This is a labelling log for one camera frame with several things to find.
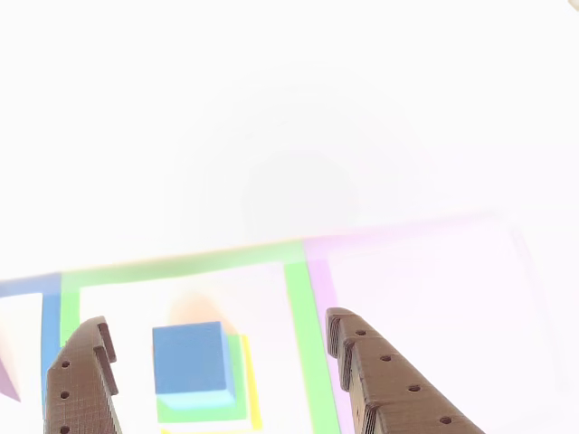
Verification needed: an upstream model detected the blue square frame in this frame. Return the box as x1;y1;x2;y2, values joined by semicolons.
0;272;63;408

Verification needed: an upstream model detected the purple square frame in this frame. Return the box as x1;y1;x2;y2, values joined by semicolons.
302;212;544;434

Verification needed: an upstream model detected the orange block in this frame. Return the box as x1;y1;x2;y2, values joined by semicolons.
157;293;263;434

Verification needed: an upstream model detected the green square frame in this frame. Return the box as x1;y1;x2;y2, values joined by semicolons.
58;239;341;434

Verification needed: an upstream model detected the purple block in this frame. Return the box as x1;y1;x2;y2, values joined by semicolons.
0;347;23;403

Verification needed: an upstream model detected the small blue cube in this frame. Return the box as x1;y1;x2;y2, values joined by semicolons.
151;320;237;411

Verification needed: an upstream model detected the green block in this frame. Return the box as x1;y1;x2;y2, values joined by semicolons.
156;333;249;425

